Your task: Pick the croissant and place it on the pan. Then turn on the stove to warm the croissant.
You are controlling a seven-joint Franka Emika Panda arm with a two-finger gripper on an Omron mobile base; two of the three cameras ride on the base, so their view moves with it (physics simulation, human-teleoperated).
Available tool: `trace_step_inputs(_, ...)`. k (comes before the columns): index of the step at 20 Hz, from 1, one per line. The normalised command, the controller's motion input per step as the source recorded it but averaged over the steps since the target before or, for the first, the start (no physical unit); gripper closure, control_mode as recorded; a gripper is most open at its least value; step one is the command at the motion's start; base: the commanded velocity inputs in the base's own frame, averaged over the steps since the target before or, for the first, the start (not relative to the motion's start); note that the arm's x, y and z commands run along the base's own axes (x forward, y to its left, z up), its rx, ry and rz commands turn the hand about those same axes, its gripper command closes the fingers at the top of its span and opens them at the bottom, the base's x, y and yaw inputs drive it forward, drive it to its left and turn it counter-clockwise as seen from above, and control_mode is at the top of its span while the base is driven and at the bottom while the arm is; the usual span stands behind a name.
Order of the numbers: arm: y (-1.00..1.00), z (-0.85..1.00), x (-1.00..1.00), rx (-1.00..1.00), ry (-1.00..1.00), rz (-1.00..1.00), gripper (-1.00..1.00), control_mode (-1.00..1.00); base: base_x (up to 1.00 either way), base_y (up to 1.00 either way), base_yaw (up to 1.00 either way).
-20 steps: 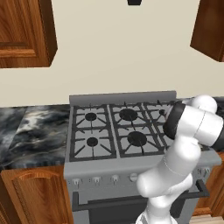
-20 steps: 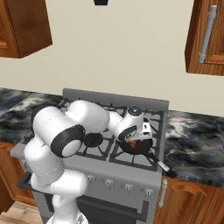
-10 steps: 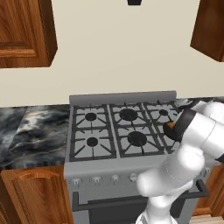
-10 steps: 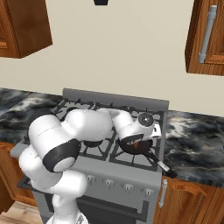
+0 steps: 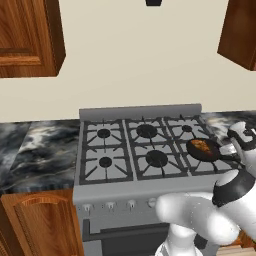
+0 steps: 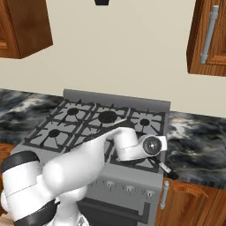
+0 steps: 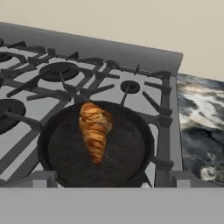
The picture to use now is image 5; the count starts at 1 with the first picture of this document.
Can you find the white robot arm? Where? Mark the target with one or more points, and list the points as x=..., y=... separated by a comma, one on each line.
x=200, y=213

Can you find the grey stove range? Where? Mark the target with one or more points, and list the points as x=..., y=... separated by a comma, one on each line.
x=133, y=186

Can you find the white stove knob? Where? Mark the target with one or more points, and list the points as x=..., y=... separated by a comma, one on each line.
x=132, y=203
x=152, y=202
x=110, y=205
x=86, y=208

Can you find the brown croissant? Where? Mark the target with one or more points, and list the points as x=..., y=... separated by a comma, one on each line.
x=202, y=146

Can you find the black frying pan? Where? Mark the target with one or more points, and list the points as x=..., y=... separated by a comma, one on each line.
x=203, y=154

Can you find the grey oven door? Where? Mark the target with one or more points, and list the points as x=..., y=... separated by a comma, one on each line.
x=96, y=248

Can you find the black range hood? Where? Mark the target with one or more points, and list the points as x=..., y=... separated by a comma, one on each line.
x=153, y=2

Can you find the wooden base cupboard door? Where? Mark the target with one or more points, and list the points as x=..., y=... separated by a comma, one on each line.
x=40, y=226

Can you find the wooden base cupboard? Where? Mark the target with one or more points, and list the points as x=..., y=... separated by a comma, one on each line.
x=245, y=245

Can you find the wooden wall cupboard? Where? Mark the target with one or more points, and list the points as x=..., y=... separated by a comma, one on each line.
x=26, y=36
x=240, y=30

